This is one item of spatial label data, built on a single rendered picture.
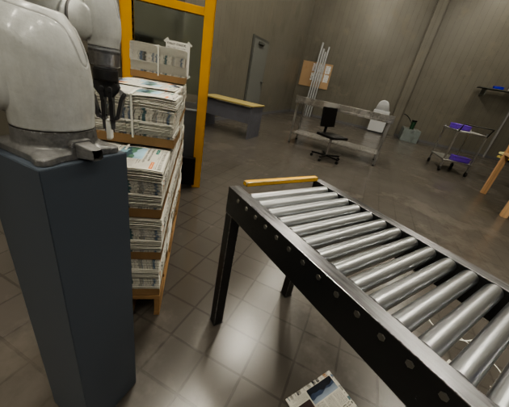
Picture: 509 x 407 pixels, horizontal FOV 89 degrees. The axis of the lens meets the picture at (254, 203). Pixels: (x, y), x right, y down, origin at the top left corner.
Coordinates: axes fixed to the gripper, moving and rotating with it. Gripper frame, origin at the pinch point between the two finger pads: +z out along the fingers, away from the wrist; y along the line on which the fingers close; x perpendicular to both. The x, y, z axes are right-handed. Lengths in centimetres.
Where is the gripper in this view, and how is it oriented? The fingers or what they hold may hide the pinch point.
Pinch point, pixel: (109, 128)
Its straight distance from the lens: 111.7
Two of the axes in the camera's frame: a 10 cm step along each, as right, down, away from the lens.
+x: 1.7, 4.7, -8.7
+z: -1.8, 8.8, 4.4
